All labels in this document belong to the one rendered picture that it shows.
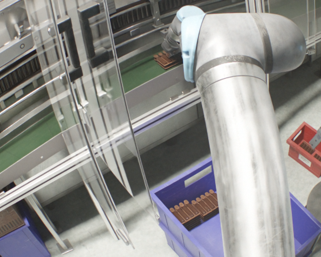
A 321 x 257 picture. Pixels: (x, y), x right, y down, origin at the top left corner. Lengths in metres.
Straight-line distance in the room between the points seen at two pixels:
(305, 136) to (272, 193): 1.68
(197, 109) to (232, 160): 1.56
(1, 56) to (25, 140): 0.40
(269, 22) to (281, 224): 0.33
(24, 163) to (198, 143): 1.11
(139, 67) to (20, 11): 0.63
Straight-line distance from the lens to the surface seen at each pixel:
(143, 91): 1.48
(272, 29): 0.63
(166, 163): 2.11
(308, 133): 2.15
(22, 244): 1.77
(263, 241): 0.50
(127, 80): 1.52
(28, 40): 1.29
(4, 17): 1.57
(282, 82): 2.60
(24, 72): 1.39
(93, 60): 0.76
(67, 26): 0.69
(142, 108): 1.87
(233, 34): 0.60
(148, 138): 2.00
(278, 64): 0.64
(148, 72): 1.53
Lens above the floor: 1.56
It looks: 44 degrees down
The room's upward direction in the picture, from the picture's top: 10 degrees counter-clockwise
